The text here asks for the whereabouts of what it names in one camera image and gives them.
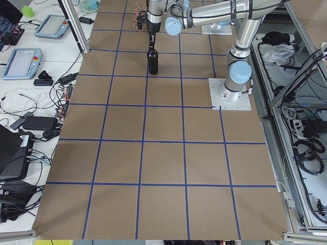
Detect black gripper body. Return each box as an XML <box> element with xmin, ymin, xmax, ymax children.
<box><xmin>147</xmin><ymin>21</ymin><xmax>161</xmax><ymax>34</ymax></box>

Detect dark wine bottle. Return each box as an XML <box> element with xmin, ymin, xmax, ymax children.
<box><xmin>147</xmin><ymin>47</ymin><xmax>158</xmax><ymax>75</ymax></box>

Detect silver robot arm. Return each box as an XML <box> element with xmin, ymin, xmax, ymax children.
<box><xmin>146</xmin><ymin>0</ymin><xmax>284</xmax><ymax>102</ymax></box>

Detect blue teach pendant upper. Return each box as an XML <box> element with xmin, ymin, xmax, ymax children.
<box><xmin>34</xmin><ymin>14</ymin><xmax>69</xmax><ymax>39</ymax></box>

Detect blue teach pendant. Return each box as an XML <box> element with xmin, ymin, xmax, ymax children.
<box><xmin>34</xmin><ymin>14</ymin><xmax>69</xmax><ymax>39</ymax></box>
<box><xmin>2</xmin><ymin>48</ymin><xmax>43</xmax><ymax>80</ymax></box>

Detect black small device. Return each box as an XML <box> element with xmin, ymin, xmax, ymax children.
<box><xmin>33</xmin><ymin>70</ymin><xmax>54</xmax><ymax>86</ymax></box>

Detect green cube object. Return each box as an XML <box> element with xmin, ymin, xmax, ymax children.
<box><xmin>21</xmin><ymin>5</ymin><xmax>35</xmax><ymax>17</ymax></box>

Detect crumpled white cloth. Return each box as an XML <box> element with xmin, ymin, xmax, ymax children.
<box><xmin>263</xmin><ymin>44</ymin><xmax>294</xmax><ymax>65</ymax></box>

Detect blue teach pendant lower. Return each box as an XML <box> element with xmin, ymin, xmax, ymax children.
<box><xmin>2</xmin><ymin>48</ymin><xmax>43</xmax><ymax>80</ymax></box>

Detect black power brick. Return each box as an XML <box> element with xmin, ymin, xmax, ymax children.
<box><xmin>22</xmin><ymin>116</ymin><xmax>58</xmax><ymax>131</ymax></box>

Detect black laptop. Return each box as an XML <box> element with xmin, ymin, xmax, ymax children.
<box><xmin>1</xmin><ymin>126</ymin><xmax>34</xmax><ymax>182</ymax></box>

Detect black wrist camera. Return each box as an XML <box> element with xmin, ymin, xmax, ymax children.
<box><xmin>136</xmin><ymin>14</ymin><xmax>147</xmax><ymax>30</ymax></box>

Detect copper wire wine basket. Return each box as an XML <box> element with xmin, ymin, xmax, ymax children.
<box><xmin>133</xmin><ymin>1</ymin><xmax>149</xmax><ymax>28</ymax></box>

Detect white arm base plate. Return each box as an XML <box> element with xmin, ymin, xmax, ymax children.
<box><xmin>201</xmin><ymin>23</ymin><xmax>232</xmax><ymax>35</ymax></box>
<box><xmin>208</xmin><ymin>78</ymin><xmax>251</xmax><ymax>111</ymax></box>

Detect aluminium frame post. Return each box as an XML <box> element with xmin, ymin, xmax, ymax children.
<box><xmin>58</xmin><ymin>0</ymin><xmax>89</xmax><ymax>55</ymax></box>

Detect black coiled cables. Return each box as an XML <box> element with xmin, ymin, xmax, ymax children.
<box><xmin>291</xmin><ymin>109</ymin><xmax>327</xmax><ymax>177</ymax></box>

